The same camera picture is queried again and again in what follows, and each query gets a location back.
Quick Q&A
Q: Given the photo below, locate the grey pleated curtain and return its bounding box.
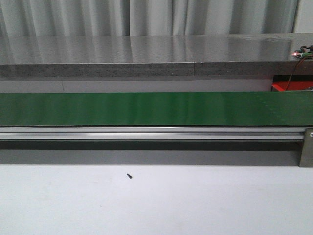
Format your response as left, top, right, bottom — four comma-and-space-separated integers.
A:
0, 0, 298, 36

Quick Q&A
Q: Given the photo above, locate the green conveyor belt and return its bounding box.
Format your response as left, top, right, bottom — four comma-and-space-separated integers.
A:
0, 91, 313, 126

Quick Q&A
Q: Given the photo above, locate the red bin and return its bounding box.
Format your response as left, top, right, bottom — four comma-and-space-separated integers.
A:
271, 75, 313, 92

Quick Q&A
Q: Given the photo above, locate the steel conveyor support bracket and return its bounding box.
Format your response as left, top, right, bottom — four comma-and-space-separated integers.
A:
299, 128, 313, 167

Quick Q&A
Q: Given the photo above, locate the green circuit board red LED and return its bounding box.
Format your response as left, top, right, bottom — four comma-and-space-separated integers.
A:
292, 45, 313, 59

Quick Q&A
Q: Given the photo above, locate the grey stone counter slab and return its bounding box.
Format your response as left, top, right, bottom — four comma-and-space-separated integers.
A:
0, 33, 313, 77

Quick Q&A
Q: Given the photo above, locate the thin brown wire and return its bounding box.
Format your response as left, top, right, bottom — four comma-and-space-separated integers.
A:
285, 56, 305, 91

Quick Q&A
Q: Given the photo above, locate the aluminium conveyor side rail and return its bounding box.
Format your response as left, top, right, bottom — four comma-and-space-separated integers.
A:
0, 127, 313, 141

